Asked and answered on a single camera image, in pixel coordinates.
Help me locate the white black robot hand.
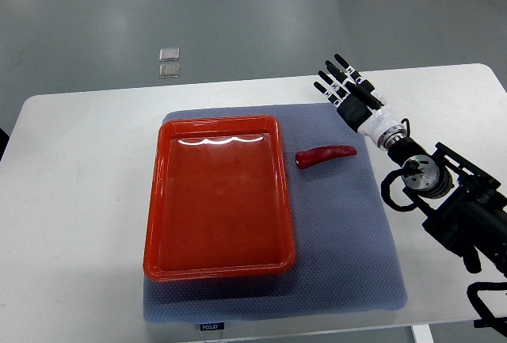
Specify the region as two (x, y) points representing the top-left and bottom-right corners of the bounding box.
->
(313, 53), (406, 148)

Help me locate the red pepper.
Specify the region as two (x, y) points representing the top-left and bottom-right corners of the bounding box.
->
(295, 145), (357, 170)

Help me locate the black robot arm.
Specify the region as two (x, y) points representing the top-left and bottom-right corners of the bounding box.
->
(314, 56), (506, 333)

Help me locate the red plastic tray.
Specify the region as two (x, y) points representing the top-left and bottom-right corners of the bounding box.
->
(143, 115), (295, 282)

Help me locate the blue-grey mesh mat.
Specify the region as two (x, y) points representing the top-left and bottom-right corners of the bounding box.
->
(143, 103), (407, 323)

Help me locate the upper metal floor plate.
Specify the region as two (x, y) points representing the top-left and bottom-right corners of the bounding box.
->
(159, 47), (180, 62)

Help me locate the white table leg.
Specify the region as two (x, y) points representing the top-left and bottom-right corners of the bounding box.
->
(410, 324), (434, 343)

